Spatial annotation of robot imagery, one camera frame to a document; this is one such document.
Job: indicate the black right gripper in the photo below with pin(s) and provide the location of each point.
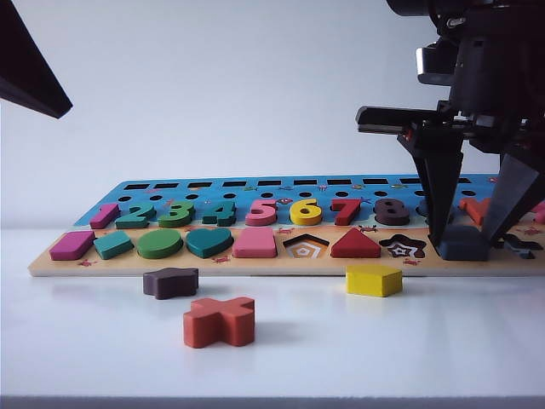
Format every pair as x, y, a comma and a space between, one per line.
383, 119

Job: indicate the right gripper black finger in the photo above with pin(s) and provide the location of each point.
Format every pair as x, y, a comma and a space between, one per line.
508, 191

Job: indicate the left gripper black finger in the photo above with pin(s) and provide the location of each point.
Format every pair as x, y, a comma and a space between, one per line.
25, 68

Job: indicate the navy square block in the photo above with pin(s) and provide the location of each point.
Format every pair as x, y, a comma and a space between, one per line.
464, 249

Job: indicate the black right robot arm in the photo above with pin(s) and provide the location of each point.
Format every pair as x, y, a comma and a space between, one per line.
494, 64

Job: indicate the orange number ten piece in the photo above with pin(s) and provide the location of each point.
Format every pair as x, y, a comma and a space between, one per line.
474, 206

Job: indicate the small pink wooden piece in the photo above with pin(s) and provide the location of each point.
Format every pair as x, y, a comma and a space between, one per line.
540, 211

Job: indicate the navy number nine piece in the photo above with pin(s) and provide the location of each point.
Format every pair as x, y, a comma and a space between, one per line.
422, 209

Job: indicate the dark brown number eight piece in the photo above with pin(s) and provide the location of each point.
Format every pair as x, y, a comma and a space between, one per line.
391, 220

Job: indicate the red number seven piece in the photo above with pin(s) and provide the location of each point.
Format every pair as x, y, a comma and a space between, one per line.
347, 215

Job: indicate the red triangle shape piece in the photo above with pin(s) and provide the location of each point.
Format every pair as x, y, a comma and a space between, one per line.
355, 246

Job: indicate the yellow pentagon shape piece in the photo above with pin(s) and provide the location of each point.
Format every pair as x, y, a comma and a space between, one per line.
370, 279

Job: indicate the yellow number six piece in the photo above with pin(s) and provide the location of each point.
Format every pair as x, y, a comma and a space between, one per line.
306, 219

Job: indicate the magenta number one piece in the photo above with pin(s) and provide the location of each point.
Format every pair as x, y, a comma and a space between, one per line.
103, 216

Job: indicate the pink number five piece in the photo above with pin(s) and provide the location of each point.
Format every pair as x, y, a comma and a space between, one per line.
264, 218

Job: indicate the magenta parallelogram shape piece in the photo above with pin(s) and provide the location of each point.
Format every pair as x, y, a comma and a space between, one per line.
70, 246

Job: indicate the teal number two piece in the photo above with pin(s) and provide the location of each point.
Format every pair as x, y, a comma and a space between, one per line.
136, 221

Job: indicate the pink trapezoid shape piece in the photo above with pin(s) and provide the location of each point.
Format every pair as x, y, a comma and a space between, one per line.
254, 243

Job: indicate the teal rectangle shape piece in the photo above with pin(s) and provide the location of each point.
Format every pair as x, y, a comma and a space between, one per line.
113, 246

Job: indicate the green number three piece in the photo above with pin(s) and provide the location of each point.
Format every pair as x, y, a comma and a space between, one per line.
176, 221

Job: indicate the colourful wooden shape puzzle board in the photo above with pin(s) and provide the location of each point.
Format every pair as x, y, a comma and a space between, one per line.
127, 262

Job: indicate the green circle shape piece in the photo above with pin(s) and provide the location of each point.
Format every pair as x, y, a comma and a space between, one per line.
159, 243

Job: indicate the dark teal number four piece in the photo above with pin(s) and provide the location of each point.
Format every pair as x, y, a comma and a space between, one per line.
221, 219

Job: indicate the teal heart shape piece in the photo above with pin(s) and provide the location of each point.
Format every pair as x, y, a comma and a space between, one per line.
208, 243

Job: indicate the dark brown star shape piece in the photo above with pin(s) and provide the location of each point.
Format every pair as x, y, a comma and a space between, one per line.
170, 283

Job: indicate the orange cross shape piece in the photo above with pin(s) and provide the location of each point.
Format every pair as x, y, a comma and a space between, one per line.
217, 321

